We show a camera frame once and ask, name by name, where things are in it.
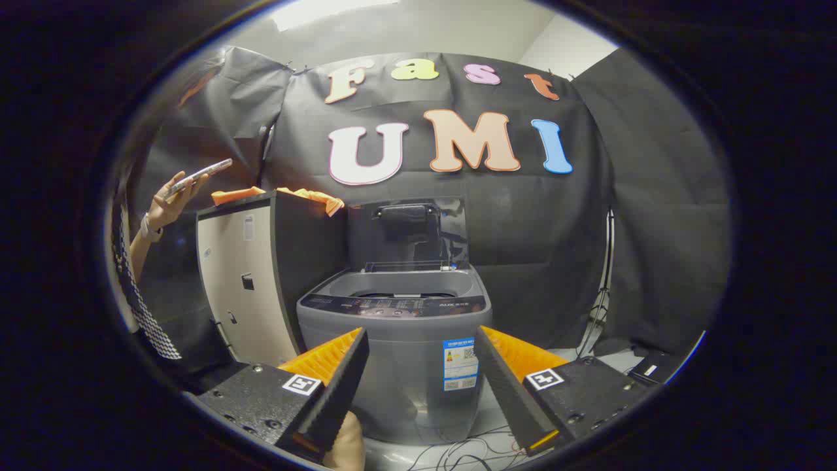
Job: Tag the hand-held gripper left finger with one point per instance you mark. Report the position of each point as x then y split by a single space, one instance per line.
340 392

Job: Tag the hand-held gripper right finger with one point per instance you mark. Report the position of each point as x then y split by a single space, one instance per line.
503 392

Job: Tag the grey washing machine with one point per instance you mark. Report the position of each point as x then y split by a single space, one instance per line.
405 366

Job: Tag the orange polo shirt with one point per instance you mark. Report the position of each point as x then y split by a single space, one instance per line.
314 195

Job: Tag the white and dark cabinet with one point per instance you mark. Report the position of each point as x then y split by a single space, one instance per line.
235 294

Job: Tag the black box with white label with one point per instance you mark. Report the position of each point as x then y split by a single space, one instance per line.
657 367

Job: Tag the backdrop stand pole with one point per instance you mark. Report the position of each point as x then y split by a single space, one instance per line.
611 248

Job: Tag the white wristband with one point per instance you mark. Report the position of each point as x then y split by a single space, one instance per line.
150 229

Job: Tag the silver smartphone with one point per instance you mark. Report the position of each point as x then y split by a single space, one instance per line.
203 173

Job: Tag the ceiling light panel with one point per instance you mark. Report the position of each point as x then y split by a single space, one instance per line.
327 12

